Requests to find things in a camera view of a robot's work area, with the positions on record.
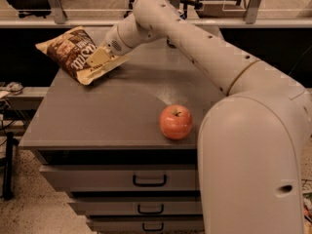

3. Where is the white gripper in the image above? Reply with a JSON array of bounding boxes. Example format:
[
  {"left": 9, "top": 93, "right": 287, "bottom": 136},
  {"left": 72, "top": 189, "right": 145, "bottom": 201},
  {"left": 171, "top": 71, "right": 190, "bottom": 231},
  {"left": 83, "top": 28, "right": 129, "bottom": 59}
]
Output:
[{"left": 86, "top": 25, "right": 131, "bottom": 67}]

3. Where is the grey drawer cabinet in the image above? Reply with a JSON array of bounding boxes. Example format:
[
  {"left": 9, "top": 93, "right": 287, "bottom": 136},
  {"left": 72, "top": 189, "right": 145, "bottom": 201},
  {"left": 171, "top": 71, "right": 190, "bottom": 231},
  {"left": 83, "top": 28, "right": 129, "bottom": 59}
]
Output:
[{"left": 20, "top": 40, "right": 223, "bottom": 234}]

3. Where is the blue soda can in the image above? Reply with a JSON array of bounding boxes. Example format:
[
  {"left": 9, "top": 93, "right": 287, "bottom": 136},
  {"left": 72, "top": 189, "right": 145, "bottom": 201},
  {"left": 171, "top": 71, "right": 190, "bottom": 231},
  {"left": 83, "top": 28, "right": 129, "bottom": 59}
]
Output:
[{"left": 167, "top": 36, "right": 177, "bottom": 49}]

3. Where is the bottom drawer black handle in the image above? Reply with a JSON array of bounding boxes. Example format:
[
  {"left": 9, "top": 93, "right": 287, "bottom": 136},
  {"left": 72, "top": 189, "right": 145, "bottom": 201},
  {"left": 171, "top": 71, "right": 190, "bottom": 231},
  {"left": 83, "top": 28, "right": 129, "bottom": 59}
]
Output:
[{"left": 141, "top": 222, "right": 164, "bottom": 232}]

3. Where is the middle drawer black handle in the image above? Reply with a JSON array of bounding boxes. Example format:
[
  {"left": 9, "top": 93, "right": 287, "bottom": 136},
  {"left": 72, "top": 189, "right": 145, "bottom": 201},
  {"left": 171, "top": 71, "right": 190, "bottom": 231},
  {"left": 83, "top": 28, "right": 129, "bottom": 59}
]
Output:
[{"left": 136, "top": 204, "right": 164, "bottom": 215}]

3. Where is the brown sea salt chip bag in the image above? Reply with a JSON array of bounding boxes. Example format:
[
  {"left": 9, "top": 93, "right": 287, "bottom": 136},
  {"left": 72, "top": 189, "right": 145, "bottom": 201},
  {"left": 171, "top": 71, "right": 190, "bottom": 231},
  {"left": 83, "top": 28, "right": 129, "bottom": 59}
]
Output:
[{"left": 36, "top": 26, "right": 130, "bottom": 86}]

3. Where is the red apple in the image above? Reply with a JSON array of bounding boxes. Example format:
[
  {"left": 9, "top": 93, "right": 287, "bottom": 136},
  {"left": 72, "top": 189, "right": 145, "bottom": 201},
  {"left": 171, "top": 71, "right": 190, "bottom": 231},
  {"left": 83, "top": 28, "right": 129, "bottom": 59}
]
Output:
[{"left": 159, "top": 104, "right": 193, "bottom": 140}]

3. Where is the top drawer black handle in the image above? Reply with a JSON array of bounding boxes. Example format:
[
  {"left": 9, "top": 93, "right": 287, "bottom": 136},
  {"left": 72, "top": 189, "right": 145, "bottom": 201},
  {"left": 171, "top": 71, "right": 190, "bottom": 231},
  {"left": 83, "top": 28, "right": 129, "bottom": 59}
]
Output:
[{"left": 133, "top": 175, "right": 167, "bottom": 187}]

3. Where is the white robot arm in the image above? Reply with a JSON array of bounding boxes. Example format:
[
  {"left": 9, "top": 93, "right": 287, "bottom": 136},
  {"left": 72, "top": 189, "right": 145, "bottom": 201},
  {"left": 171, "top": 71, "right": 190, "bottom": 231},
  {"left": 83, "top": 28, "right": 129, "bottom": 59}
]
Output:
[{"left": 101, "top": 0, "right": 312, "bottom": 234}]

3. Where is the drawer black handle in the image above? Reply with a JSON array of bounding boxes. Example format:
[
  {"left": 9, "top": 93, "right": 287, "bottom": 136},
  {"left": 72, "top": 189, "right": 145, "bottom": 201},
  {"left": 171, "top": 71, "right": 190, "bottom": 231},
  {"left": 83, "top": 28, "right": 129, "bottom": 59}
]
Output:
[
  {"left": 141, "top": 222, "right": 164, "bottom": 232},
  {"left": 136, "top": 204, "right": 164, "bottom": 215},
  {"left": 133, "top": 175, "right": 167, "bottom": 187}
]

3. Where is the black office chair centre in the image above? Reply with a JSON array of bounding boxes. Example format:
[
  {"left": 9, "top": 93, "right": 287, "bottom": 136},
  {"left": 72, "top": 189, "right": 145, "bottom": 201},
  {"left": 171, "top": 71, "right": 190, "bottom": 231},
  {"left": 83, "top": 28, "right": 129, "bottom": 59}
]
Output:
[{"left": 123, "top": 0, "right": 203, "bottom": 20}]

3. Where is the black stand left edge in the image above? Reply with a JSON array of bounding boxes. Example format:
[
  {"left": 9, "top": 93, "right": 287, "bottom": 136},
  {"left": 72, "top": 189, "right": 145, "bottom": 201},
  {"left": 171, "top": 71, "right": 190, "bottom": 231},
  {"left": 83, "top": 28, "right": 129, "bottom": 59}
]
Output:
[{"left": 0, "top": 132, "right": 19, "bottom": 201}]

